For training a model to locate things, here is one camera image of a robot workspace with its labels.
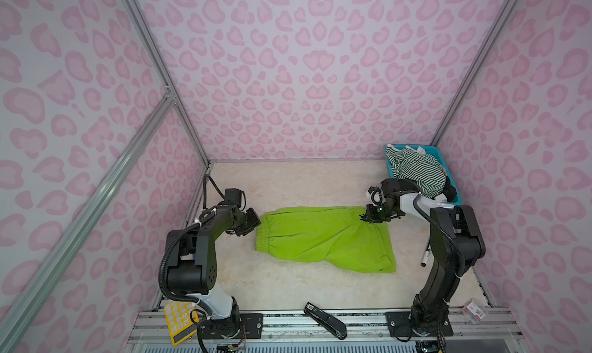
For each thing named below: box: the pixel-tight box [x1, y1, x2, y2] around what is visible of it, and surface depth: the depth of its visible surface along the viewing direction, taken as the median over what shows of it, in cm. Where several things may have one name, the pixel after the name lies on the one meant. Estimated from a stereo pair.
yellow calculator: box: [163, 300, 199, 347], surface depth 74 cm
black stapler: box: [303, 302, 348, 340], surface depth 72 cm
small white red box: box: [462, 300, 486, 324], surface depth 75 cm
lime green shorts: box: [255, 206, 397, 273], surface depth 92 cm
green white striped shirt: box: [386, 143, 447, 199], surface depth 102 cm
